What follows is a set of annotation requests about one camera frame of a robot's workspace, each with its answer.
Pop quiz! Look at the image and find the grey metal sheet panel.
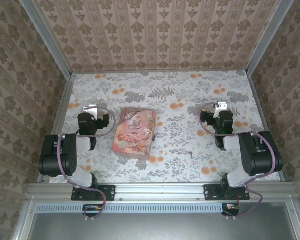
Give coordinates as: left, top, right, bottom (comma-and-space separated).
27, 201, 300, 240

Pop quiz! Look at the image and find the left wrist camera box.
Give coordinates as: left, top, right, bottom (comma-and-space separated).
82, 104, 99, 119

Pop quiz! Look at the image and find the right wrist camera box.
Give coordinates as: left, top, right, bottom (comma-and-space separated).
216, 100, 228, 112

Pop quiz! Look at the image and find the grey slotted cable duct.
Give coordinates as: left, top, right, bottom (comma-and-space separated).
36, 202, 241, 214

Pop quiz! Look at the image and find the aluminium frame rail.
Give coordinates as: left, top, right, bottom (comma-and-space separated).
284, 196, 300, 240
12, 196, 38, 240
27, 181, 298, 202

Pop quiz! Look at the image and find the aluminium corner post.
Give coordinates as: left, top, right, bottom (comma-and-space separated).
245, 0, 295, 76
18, 0, 74, 77

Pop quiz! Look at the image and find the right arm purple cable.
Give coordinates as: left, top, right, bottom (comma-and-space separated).
198, 101, 278, 221

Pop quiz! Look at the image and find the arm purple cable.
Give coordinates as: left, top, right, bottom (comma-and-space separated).
57, 107, 116, 221
198, 101, 278, 221

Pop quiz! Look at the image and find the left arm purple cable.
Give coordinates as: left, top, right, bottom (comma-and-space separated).
57, 107, 116, 221

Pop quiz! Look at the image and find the aluminium front frame rail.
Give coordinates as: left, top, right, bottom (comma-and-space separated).
27, 181, 298, 202

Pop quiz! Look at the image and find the aluminium side table rail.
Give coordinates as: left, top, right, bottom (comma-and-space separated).
246, 71, 286, 182
36, 72, 77, 185

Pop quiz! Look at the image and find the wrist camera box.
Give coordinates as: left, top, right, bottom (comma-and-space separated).
216, 100, 228, 112
82, 104, 99, 119

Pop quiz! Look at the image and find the pink illustrated tin box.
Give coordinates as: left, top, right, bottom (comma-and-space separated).
111, 107, 157, 160

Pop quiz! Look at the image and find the aluminium lower frame rail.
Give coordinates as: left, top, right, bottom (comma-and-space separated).
284, 196, 300, 240
12, 196, 38, 240

